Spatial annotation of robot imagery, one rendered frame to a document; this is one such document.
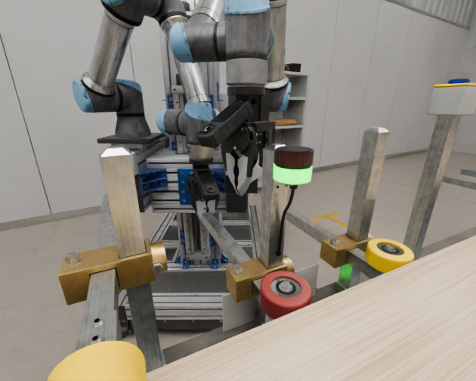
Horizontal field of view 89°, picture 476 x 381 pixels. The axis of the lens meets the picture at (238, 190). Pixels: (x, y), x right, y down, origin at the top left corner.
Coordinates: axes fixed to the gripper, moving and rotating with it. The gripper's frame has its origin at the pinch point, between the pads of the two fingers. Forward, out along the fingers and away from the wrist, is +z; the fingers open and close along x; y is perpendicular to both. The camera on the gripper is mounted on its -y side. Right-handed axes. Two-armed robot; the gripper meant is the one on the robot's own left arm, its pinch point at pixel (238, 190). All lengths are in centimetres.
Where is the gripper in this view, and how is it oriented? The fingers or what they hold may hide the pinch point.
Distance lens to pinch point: 50.7
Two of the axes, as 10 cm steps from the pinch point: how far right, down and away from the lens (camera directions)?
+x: -7.1, -2.4, 6.7
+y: 7.1, -2.4, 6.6
